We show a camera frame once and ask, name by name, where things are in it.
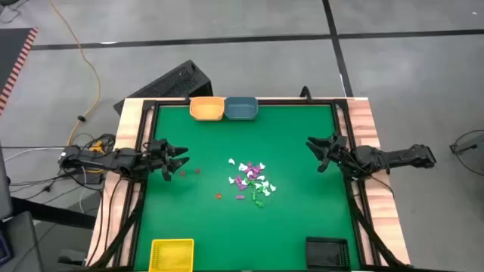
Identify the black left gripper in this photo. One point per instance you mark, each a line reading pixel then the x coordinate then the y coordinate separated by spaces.
pixel 157 155

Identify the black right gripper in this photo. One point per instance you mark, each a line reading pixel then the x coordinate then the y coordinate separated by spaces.
pixel 337 149

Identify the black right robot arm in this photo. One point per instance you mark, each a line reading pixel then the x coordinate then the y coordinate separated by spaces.
pixel 389 156

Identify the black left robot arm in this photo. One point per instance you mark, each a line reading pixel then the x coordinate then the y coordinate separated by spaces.
pixel 113 158

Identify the wooden table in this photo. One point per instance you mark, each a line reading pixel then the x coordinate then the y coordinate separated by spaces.
pixel 359 113

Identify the orange plastic bin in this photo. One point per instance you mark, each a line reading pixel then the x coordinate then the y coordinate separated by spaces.
pixel 207 109

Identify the green table mat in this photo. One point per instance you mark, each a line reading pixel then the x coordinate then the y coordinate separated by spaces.
pixel 181 219

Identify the black perforated case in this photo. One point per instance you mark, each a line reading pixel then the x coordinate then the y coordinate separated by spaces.
pixel 170 85

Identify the blue plastic bin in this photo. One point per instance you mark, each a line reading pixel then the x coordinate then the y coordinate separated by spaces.
pixel 241 109

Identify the yellow clamp device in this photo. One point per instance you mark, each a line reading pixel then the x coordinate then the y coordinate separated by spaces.
pixel 97 146

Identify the yellow mesh basket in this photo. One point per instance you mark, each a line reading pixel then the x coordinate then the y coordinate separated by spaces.
pixel 172 257

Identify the black mesh basket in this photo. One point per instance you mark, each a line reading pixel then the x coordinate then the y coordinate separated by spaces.
pixel 327 255

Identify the black floor bar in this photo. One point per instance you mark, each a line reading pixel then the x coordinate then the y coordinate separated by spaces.
pixel 53 213

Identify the black table foot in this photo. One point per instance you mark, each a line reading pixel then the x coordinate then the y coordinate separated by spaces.
pixel 72 257

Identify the black mat orange striped edge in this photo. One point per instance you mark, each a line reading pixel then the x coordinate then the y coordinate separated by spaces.
pixel 11 49

